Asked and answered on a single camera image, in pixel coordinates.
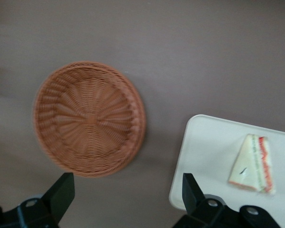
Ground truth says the triangle sandwich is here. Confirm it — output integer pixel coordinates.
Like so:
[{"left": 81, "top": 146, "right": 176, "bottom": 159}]
[{"left": 227, "top": 133, "right": 276, "bottom": 196}]

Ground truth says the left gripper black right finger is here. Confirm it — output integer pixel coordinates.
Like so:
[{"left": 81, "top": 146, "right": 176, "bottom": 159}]
[{"left": 174, "top": 172, "right": 231, "bottom": 228}]

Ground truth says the beige rectangular tray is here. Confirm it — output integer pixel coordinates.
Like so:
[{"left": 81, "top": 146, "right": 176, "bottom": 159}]
[{"left": 168, "top": 114, "right": 285, "bottom": 215}]

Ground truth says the round brown wicker basket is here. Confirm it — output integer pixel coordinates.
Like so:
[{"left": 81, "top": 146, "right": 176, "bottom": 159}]
[{"left": 32, "top": 61, "right": 147, "bottom": 179}]

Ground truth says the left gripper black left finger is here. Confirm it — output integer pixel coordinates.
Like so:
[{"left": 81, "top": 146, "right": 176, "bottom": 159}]
[{"left": 17, "top": 172, "right": 76, "bottom": 228}]

